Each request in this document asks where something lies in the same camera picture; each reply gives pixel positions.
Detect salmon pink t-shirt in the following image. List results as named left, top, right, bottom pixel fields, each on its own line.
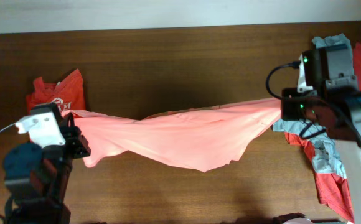
left=72, top=98, right=281, bottom=172

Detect red printed t-shirt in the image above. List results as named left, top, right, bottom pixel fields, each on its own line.
left=285, top=44, right=361, bottom=223

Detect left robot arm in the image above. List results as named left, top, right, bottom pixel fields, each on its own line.
left=2, top=112, right=91, bottom=224

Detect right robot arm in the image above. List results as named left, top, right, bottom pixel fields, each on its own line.
left=281, top=44, right=361, bottom=223

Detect folded red t-shirt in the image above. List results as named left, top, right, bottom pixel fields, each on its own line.
left=26, top=69, right=86, bottom=113

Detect grey t-shirt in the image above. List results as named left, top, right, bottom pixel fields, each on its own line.
left=272, top=34, right=353, bottom=179

